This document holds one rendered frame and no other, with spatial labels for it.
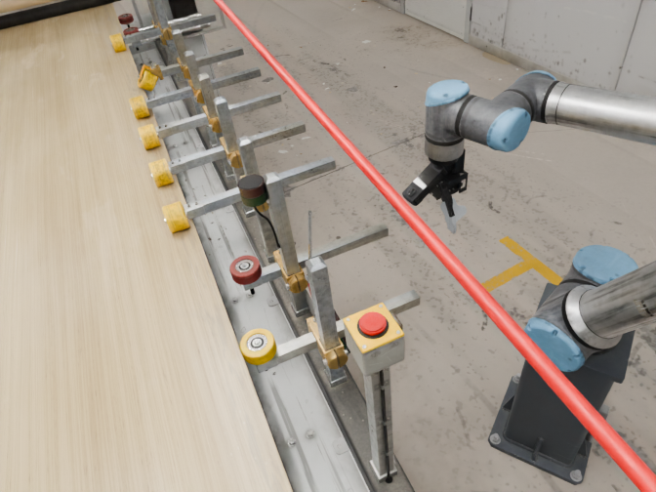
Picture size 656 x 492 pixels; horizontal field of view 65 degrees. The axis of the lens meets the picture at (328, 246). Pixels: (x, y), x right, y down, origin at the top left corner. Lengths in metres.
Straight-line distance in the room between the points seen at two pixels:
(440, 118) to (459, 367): 1.28
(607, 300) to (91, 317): 1.19
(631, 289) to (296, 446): 0.83
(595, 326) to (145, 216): 1.24
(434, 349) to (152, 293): 1.27
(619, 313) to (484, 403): 1.03
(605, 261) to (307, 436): 0.86
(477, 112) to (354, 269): 1.55
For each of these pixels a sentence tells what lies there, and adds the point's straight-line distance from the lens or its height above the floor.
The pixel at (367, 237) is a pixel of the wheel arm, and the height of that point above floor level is 0.86.
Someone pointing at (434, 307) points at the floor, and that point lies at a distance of 2.38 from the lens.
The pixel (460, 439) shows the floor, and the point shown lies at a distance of 2.05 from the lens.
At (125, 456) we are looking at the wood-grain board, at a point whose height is 0.90.
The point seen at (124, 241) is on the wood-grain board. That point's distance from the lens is 1.59.
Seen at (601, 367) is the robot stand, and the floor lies 0.60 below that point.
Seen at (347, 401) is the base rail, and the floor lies 0.70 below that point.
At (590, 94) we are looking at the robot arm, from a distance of 1.18.
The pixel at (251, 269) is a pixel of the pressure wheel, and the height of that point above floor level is 0.91.
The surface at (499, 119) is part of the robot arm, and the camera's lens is 1.10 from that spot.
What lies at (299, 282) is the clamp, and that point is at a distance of 1.35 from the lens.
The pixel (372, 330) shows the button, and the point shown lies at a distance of 0.76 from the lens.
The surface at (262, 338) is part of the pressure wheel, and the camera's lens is 1.20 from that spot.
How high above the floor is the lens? 1.84
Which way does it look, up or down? 44 degrees down
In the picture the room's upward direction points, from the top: 8 degrees counter-clockwise
